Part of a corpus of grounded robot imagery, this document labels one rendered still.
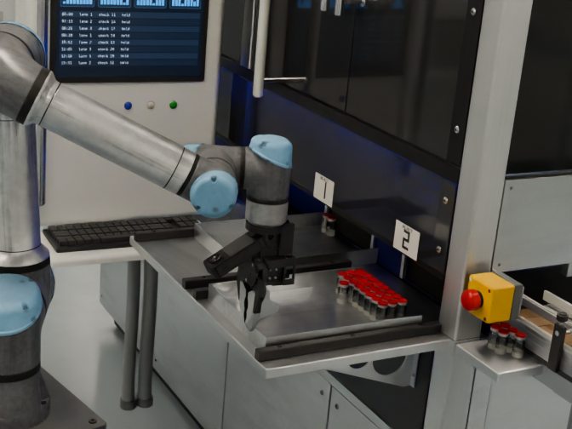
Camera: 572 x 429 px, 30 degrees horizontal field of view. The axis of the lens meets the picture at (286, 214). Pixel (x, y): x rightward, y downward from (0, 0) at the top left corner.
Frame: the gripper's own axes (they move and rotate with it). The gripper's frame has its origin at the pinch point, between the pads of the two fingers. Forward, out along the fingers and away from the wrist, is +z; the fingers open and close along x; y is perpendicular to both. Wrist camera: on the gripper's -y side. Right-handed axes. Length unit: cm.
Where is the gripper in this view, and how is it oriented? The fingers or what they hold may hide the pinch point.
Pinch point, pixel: (247, 324)
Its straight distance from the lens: 197.7
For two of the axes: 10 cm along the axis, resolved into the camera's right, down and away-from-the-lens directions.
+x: -4.7, -3.2, 8.2
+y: 8.8, -0.8, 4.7
